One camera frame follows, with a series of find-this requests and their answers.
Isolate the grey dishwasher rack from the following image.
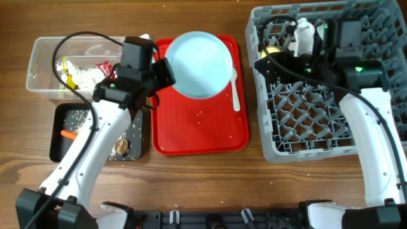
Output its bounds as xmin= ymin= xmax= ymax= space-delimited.
xmin=245 ymin=1 xmax=406 ymax=163

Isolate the red plastic tray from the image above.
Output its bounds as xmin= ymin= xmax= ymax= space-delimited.
xmin=151 ymin=35 xmax=249 ymax=156

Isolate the white plastic spoon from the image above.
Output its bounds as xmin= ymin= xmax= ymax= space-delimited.
xmin=230 ymin=68 xmax=240 ymax=112

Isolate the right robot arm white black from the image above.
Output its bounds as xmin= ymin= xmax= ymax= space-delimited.
xmin=255 ymin=15 xmax=406 ymax=228

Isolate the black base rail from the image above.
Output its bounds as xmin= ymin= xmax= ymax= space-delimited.
xmin=126 ymin=209 xmax=305 ymax=229

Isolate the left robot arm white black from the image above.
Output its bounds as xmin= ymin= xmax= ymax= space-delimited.
xmin=16 ymin=36 xmax=176 ymax=228

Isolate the white napkin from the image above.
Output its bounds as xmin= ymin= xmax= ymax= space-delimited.
xmin=64 ymin=60 xmax=106 ymax=90

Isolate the black waste tray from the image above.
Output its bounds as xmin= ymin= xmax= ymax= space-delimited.
xmin=49 ymin=103 xmax=143 ymax=162

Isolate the clear plastic bin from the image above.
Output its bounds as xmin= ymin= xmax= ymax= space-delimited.
xmin=26 ymin=36 xmax=122 ymax=101

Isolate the orange carrot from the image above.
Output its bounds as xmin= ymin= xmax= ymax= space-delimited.
xmin=60 ymin=130 xmax=78 ymax=141

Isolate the white rice pile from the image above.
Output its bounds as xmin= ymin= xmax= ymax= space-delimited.
xmin=62 ymin=109 xmax=143 ymax=161

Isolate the yellow plastic cup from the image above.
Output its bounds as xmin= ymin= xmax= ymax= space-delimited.
xmin=260 ymin=46 xmax=281 ymax=59

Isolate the yellow foil wrapper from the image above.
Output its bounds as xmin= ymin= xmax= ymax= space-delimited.
xmin=62 ymin=56 xmax=76 ymax=89

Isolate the pink plastic cup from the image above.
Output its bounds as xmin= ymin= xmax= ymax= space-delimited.
xmin=294 ymin=18 xmax=315 ymax=36

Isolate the light blue plate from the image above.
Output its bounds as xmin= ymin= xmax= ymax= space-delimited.
xmin=165 ymin=31 xmax=233 ymax=99

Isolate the brown mushroom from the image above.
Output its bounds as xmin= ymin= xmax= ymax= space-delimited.
xmin=114 ymin=138 xmax=128 ymax=155

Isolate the red foil wrapper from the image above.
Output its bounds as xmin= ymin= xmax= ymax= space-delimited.
xmin=95 ymin=61 xmax=116 ymax=79

